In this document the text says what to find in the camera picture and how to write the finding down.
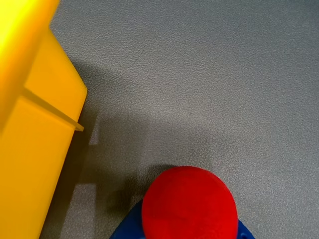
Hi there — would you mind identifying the yellow plastic bin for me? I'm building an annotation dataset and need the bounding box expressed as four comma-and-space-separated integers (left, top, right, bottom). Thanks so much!
0, 0, 88, 239

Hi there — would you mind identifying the red ball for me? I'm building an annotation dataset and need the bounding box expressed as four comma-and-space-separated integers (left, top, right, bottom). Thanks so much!
141, 166, 238, 239

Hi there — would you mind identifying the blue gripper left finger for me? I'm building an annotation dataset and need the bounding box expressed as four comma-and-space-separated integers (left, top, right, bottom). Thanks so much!
109, 200, 148, 239

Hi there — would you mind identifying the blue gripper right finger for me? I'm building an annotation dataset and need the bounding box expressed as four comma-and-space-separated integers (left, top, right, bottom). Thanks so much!
234, 219, 256, 239

